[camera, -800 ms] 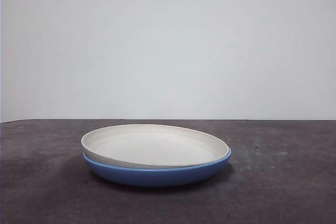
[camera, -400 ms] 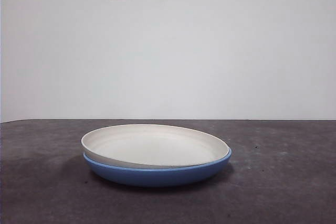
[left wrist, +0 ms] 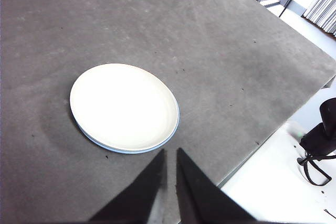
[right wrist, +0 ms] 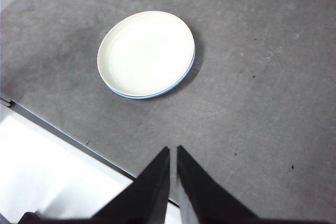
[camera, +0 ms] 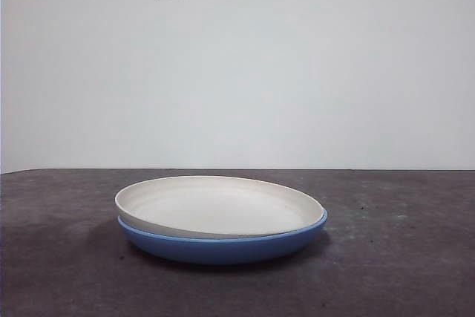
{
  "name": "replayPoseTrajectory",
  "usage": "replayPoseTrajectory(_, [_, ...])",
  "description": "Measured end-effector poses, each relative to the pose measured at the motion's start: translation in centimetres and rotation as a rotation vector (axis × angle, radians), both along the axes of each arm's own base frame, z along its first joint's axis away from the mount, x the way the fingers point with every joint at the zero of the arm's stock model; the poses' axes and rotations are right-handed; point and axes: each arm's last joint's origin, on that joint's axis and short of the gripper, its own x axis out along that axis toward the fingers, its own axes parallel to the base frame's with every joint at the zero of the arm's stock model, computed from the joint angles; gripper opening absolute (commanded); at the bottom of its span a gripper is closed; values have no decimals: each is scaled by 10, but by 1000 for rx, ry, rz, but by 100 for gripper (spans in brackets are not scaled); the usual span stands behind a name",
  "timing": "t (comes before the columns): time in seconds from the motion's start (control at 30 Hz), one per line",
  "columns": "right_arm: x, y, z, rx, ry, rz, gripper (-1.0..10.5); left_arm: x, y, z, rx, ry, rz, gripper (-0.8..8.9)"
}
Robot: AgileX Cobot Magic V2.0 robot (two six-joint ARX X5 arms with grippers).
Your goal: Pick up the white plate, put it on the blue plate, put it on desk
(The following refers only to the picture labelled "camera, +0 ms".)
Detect white round plate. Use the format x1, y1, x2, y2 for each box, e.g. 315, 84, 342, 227
114, 174, 325, 238

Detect blue round plate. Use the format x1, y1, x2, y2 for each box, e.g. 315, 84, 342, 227
117, 208, 330, 267

